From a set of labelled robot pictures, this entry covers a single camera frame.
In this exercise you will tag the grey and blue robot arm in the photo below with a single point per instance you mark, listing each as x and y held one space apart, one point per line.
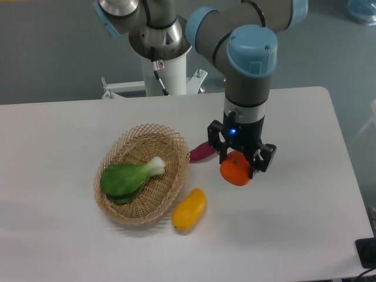
240 43

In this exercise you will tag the woven wicker basket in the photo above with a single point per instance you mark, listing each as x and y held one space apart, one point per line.
138 146

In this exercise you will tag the blue object top right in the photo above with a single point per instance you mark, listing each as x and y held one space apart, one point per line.
362 11

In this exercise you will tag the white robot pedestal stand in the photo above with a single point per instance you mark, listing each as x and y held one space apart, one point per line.
160 78

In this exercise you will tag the yellow mango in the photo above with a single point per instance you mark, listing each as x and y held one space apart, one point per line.
189 211

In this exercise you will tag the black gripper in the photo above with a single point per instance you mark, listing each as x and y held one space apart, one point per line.
243 137

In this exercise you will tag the black device at table edge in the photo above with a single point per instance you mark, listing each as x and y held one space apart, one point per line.
366 251

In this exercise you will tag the orange fruit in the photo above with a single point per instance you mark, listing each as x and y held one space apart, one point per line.
235 169

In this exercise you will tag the green bok choy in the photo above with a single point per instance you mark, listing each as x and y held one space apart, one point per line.
121 183

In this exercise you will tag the purple sweet potato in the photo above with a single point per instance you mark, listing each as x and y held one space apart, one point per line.
201 152

